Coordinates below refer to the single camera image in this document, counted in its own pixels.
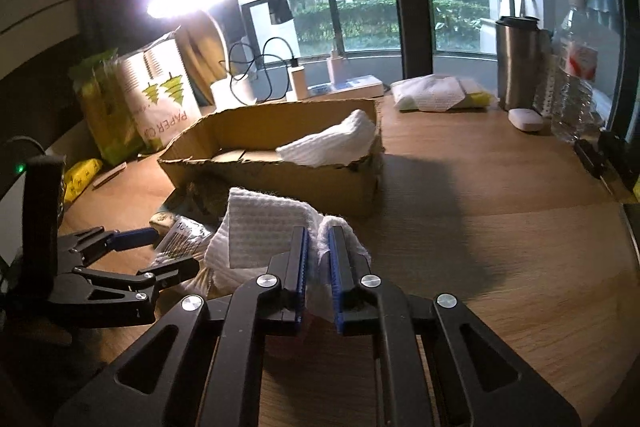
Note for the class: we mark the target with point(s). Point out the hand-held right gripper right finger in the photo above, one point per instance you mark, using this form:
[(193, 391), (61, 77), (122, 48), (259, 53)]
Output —
[(335, 277)]

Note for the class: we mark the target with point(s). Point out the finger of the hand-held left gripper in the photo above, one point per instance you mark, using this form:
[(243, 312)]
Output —
[(125, 297), (135, 236)]

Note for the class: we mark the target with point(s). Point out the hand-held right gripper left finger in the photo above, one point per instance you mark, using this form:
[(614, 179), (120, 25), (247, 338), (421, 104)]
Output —
[(301, 277)]

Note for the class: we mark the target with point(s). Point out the clear plastic packet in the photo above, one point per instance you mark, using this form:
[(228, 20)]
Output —
[(185, 232)]

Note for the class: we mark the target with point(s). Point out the white waffle cloth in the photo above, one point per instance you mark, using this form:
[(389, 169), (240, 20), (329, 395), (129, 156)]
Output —
[(330, 142), (260, 227)]

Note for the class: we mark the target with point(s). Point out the cardboard box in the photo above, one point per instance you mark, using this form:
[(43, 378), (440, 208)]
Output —
[(280, 192)]

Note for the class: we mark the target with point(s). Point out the yellow tissue packet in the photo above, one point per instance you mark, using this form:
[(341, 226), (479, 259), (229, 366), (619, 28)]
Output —
[(82, 174)]

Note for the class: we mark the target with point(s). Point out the small wooden stick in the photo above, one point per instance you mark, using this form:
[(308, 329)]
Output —
[(110, 174)]

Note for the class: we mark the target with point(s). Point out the green and yellow bag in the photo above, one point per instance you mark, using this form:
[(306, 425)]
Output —
[(105, 117)]

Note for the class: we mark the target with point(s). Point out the paper cup pack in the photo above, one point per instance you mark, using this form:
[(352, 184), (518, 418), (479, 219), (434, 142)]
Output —
[(160, 107)]

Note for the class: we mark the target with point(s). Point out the white power strip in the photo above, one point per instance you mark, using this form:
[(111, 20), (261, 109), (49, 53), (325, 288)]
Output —
[(360, 87)]

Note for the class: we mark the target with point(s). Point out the white charger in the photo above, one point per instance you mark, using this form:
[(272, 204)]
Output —
[(336, 69), (298, 82)]

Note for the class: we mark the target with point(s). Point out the white earbud case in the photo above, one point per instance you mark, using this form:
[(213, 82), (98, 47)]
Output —
[(525, 119)]

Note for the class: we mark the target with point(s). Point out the steel thermos cup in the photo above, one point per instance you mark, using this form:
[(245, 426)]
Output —
[(517, 67)]

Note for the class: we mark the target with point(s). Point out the clear water bottle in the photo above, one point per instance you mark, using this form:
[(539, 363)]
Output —
[(575, 102)]

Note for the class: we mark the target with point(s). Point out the black device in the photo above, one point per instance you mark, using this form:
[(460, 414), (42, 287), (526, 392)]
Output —
[(617, 157)]

